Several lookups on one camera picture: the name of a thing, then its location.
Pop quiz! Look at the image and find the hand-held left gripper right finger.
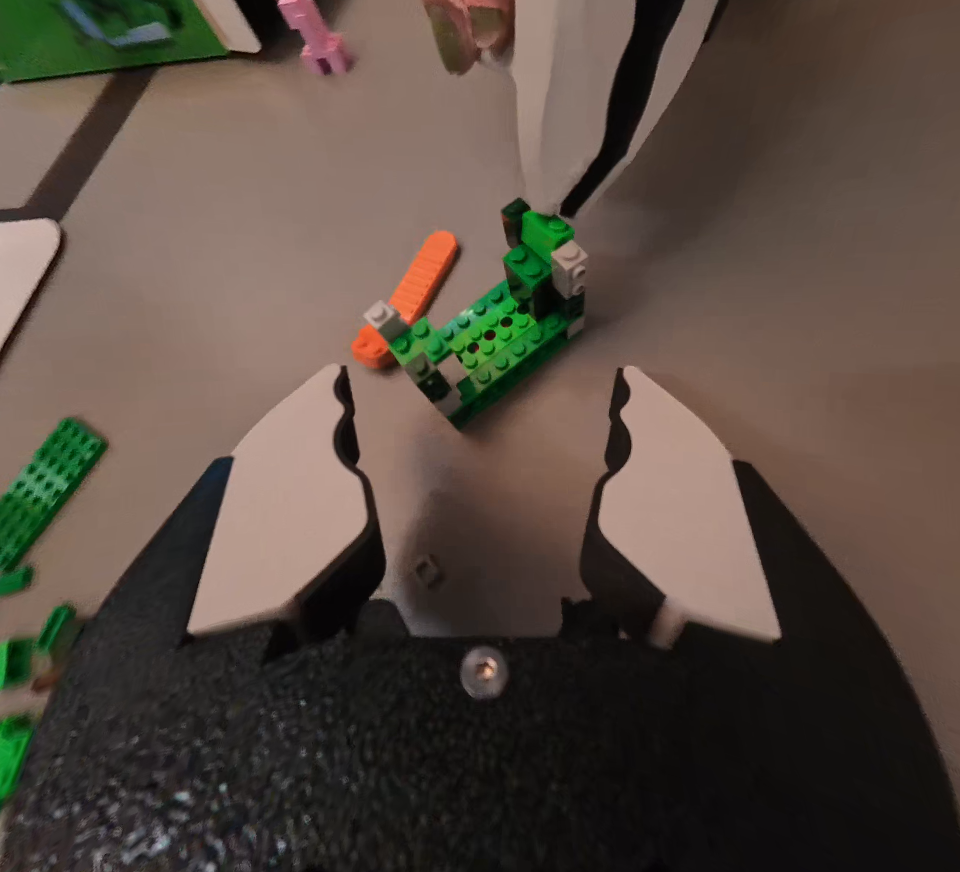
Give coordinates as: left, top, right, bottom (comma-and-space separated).
579, 365, 783, 648

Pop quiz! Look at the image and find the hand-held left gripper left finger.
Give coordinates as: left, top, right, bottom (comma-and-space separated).
186, 364, 388, 644

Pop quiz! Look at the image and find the green lego build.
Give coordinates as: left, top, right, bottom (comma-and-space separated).
363, 197, 591, 432

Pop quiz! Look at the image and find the green lego plate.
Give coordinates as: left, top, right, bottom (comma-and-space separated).
0, 416, 109, 575

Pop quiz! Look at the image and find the pink lego pig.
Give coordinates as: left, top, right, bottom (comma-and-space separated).
276, 0, 355, 78

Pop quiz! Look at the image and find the pile of green lego pieces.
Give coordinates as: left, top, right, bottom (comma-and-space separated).
0, 564, 80, 806

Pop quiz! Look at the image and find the orange brick separator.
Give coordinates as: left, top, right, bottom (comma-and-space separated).
351, 230, 461, 371

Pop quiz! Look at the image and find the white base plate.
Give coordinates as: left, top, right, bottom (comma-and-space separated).
0, 217, 63, 352

